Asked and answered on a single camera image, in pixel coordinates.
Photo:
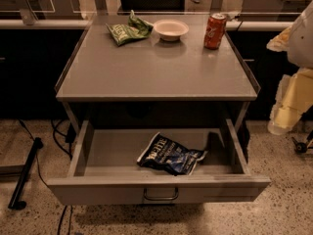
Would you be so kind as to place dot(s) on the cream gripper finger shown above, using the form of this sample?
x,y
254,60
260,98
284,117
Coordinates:
x,y
280,43
272,126

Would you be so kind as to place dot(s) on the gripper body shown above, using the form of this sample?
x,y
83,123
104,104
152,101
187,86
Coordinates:
x,y
301,42

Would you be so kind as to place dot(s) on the blue chip bag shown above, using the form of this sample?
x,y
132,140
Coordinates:
x,y
165,154

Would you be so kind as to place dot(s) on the grey top drawer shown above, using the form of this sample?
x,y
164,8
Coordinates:
x,y
104,170

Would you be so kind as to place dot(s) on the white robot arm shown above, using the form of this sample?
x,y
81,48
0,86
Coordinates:
x,y
300,51

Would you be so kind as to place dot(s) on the green chip bag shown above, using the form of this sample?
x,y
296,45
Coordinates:
x,y
135,29

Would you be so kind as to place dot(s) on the grey counter cabinet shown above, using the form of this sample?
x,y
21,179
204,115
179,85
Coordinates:
x,y
154,70

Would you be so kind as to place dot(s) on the black caster wheel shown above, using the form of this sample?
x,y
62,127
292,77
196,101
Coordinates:
x,y
303,147

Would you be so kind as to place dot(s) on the red soda can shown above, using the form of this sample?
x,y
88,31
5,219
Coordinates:
x,y
215,29

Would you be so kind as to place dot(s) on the white bowl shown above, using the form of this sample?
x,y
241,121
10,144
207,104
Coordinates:
x,y
170,30

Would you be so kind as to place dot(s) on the black chair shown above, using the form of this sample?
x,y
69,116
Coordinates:
x,y
150,6

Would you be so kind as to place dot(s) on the black floor stand bar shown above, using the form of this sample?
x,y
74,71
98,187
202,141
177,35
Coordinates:
x,y
16,203

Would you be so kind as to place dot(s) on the metal drawer handle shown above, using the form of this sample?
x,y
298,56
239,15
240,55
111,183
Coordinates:
x,y
160,194

